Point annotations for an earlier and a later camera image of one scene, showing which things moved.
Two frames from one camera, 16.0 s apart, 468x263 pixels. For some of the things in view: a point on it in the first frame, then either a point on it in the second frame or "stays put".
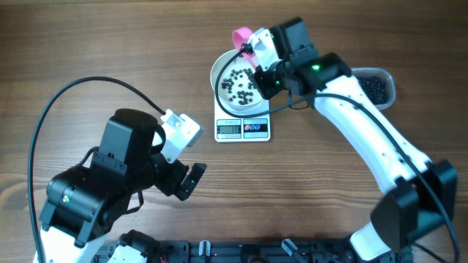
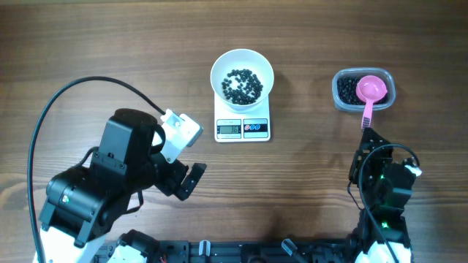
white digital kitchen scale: [243, 130] stays put
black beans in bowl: [242, 83] stays put
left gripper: [172, 182] stays put
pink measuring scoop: [241, 36] to [370, 88]
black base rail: [287, 250] stays put
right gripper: [265, 88] to [365, 144]
